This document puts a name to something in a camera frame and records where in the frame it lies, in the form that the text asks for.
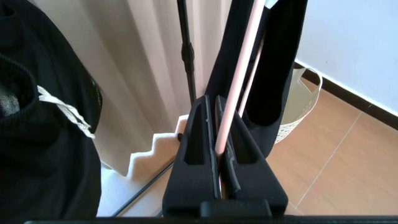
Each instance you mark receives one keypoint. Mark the pink clothes hanger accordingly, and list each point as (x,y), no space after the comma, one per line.
(239,71)

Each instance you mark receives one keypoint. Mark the beige curtain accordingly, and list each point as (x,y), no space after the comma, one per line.
(140,62)

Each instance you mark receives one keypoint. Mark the black shorts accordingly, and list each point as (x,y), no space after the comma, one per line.
(46,161)

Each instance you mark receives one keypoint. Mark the black clothes rack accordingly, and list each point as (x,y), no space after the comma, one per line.
(187,53)

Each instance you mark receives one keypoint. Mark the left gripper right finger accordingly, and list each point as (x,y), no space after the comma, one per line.
(258,180)

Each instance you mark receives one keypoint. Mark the black garment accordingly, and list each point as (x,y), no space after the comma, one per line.
(280,62)

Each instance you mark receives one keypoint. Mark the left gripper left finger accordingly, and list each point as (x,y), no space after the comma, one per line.
(189,180)

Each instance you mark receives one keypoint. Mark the white laundry basket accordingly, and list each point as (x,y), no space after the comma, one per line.
(298,105)

